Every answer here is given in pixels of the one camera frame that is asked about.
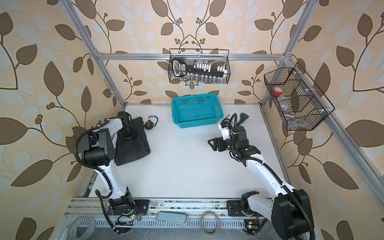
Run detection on dark grey trousers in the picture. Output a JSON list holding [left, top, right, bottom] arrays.
[[115, 117, 151, 166]]

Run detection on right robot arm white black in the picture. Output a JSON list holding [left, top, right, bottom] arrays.
[[208, 124, 316, 240]]

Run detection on dark green pipe wrench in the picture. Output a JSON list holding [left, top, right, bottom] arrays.
[[237, 113, 249, 126]]

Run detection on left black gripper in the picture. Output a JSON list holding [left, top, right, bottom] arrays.
[[117, 127, 138, 143]]

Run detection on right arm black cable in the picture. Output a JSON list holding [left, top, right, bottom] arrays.
[[228, 112, 316, 240]]

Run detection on black wire basket right wall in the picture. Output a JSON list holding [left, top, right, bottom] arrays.
[[264, 63, 335, 131]]

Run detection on teal plastic basket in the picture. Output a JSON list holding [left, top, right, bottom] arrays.
[[172, 94, 224, 129]]

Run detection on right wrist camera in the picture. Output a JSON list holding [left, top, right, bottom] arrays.
[[218, 123, 231, 140]]

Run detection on socket wrench set black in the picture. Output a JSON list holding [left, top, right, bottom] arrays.
[[171, 58, 228, 77]]

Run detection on clear tape roll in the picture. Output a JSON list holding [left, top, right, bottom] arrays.
[[67, 216, 96, 240]]

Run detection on red white small container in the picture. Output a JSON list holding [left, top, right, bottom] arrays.
[[273, 87, 283, 97]]

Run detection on black wire basket wall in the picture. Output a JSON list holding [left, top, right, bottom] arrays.
[[168, 48, 231, 85], [264, 63, 335, 131]]

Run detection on grey foot pedal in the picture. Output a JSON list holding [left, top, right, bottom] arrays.
[[156, 211, 188, 225]]

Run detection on brown tape ring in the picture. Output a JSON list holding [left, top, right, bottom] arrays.
[[200, 210, 221, 237]]

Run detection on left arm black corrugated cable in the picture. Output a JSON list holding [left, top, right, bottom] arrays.
[[73, 118, 121, 235]]

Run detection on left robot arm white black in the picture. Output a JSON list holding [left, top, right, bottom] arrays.
[[74, 111, 151, 216]]

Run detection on black wire basket back wall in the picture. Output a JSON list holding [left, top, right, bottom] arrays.
[[168, 48, 231, 85]]

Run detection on aluminium frame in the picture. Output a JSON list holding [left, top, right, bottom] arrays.
[[50, 0, 384, 240]]

